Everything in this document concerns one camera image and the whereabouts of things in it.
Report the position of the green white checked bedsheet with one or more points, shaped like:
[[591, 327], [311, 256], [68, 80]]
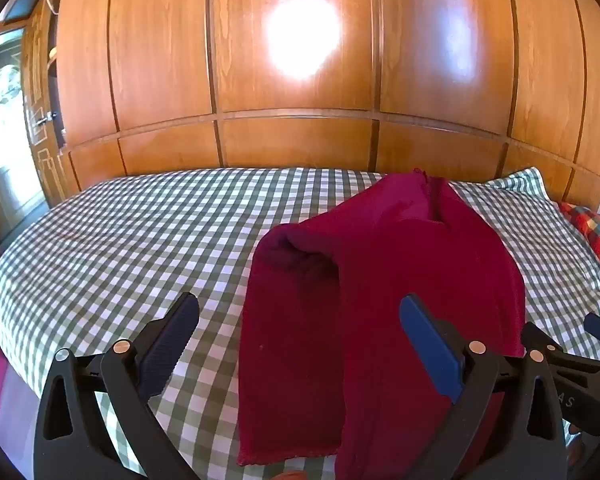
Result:
[[120, 240]]

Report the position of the dark red sweater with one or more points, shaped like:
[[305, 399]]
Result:
[[380, 280]]

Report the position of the multicolour checked pillow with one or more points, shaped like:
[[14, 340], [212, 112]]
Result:
[[597, 232]]

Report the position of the person's right hand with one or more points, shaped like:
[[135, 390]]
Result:
[[574, 442]]

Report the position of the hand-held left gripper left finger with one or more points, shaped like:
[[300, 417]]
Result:
[[167, 337]]

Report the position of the bright glass window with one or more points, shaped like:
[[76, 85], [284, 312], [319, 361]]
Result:
[[5, 125]]

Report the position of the wooden panelled wardrobe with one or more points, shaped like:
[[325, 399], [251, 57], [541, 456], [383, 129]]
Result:
[[300, 60]]

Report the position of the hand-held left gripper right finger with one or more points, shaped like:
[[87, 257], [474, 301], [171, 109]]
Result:
[[432, 345]]

